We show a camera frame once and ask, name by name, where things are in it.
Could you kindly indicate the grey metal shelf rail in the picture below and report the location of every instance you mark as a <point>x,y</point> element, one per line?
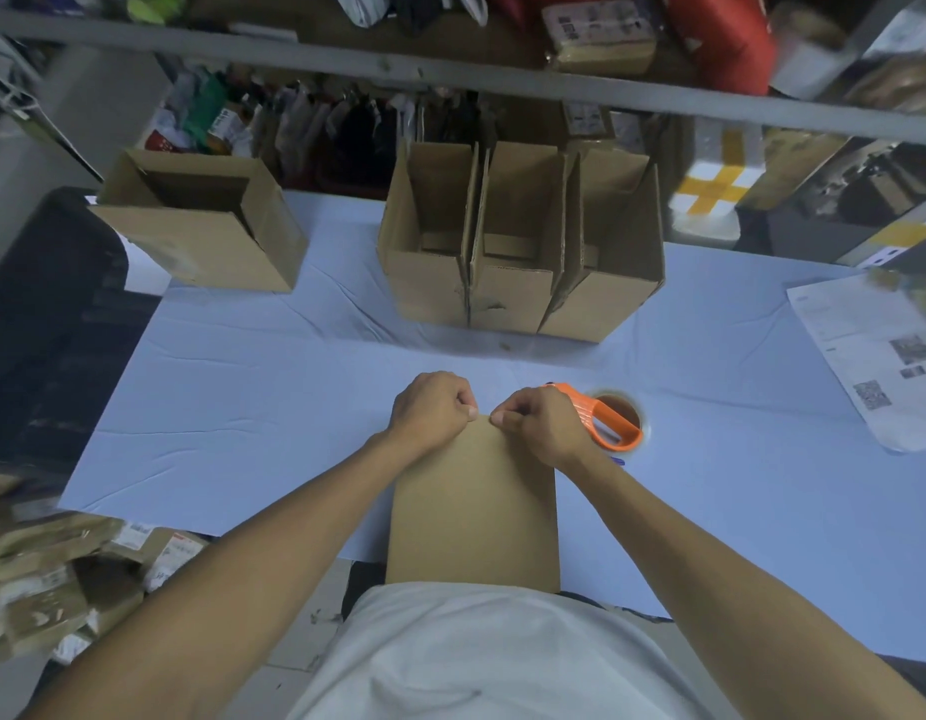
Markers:
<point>433,71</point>

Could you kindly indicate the person's right hand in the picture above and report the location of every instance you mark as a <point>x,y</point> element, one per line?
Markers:
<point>547,427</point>

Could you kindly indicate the clear packing tape roll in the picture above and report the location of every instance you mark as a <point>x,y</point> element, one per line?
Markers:
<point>626,416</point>

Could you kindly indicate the person's right fingers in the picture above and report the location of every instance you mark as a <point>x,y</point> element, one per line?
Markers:
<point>508,416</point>

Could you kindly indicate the pile of brown parcels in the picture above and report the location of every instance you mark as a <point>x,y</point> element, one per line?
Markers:
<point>58,569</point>

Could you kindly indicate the light blue table cloth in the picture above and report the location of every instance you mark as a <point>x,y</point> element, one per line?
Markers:
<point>283,382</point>

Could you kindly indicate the person's right forearm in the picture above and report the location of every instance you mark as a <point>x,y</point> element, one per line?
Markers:
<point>733,592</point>

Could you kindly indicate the narrow open cardboard box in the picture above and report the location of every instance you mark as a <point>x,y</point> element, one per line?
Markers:
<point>609,254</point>
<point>425,239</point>
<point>517,247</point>

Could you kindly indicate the row of bagged parcels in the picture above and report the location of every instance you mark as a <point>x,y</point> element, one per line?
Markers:
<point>283,123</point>

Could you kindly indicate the person's left forearm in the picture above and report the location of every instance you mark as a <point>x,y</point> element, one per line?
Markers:
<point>230,592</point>

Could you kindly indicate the person's white shirt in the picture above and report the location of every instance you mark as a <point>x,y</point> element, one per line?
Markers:
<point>493,659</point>

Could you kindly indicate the brown cardboard box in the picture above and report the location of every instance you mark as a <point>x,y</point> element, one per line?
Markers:
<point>474,509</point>

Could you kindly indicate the white printed paper sheet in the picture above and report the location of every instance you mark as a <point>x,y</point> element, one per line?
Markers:
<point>875,352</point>

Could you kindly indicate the person's left fingers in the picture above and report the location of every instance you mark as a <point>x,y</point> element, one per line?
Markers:
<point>467,403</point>

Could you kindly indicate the wide open cardboard box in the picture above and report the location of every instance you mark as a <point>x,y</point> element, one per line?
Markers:
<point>204,221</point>

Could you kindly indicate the orange tape dispenser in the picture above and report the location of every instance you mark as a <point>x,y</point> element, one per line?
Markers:
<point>602,419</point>

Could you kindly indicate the white box with yellow tape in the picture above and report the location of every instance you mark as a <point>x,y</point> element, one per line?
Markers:
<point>714,179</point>

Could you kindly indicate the person's left hand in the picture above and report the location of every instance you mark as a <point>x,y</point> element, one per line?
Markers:
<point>427,409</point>

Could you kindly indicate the brown parcel with white label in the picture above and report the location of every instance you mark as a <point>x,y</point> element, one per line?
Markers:
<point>599,35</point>

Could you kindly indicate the red plastic parcel bag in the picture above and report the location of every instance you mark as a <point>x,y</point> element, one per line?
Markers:
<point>722,37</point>

